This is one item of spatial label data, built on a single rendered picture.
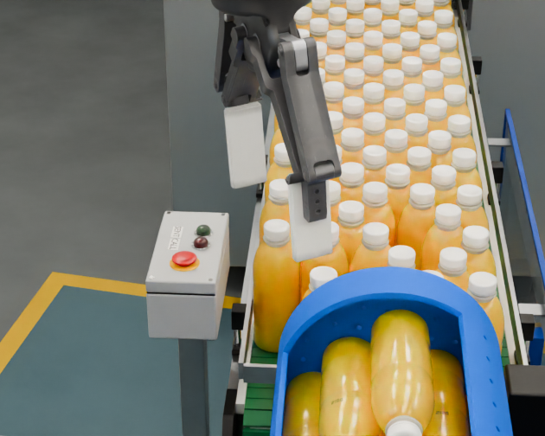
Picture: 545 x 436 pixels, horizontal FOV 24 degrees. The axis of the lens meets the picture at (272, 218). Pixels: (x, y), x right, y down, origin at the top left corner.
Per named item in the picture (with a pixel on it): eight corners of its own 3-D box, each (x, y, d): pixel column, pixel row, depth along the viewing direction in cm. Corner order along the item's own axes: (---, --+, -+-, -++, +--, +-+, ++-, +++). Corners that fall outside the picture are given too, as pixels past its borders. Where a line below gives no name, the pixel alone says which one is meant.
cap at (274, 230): (294, 239, 189) (294, 228, 188) (274, 247, 187) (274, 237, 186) (278, 228, 192) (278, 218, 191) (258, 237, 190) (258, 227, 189)
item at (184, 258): (170, 269, 180) (169, 262, 179) (173, 255, 183) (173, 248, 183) (195, 270, 180) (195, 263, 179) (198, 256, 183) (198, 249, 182)
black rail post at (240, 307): (231, 355, 196) (230, 312, 192) (233, 343, 198) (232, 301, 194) (246, 355, 196) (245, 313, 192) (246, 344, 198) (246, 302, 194)
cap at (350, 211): (345, 227, 192) (345, 217, 191) (334, 215, 195) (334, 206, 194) (368, 222, 194) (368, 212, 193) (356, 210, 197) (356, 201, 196)
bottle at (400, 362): (382, 303, 153) (384, 399, 137) (437, 319, 154) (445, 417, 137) (362, 348, 156) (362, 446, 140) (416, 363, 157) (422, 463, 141)
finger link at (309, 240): (324, 164, 90) (329, 168, 90) (329, 249, 94) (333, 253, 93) (285, 173, 89) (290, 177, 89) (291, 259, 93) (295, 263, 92)
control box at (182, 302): (148, 338, 183) (144, 278, 177) (167, 265, 200) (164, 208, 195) (217, 341, 182) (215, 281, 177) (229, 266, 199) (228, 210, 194)
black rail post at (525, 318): (516, 366, 193) (521, 323, 189) (513, 354, 196) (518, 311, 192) (529, 366, 193) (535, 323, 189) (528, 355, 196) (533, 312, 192)
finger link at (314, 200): (317, 149, 89) (335, 165, 86) (321, 212, 91) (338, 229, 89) (298, 153, 88) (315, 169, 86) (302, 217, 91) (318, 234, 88)
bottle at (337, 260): (298, 350, 196) (299, 249, 186) (304, 324, 202) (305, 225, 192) (343, 355, 195) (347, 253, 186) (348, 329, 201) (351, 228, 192)
